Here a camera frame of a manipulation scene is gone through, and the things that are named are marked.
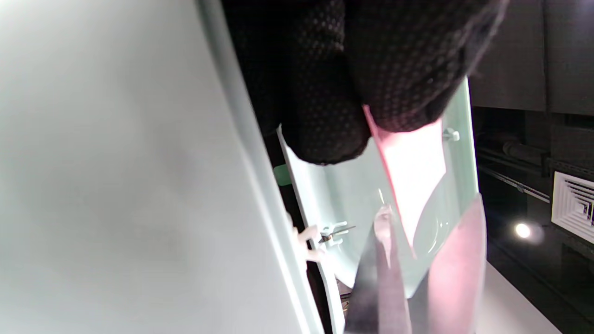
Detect person's left hand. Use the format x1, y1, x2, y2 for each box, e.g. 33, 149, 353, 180
220, 0, 509, 165

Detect pink waste paper sheet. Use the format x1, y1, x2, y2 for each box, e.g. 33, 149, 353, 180
362, 104, 447, 258

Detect yellow red handled scissors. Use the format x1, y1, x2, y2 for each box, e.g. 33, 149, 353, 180
343, 194, 488, 334

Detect mint green lidded bin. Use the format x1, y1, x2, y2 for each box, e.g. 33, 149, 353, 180
0, 0, 479, 334

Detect white ceiling air vent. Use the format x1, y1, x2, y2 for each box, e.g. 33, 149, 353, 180
551, 171, 594, 244

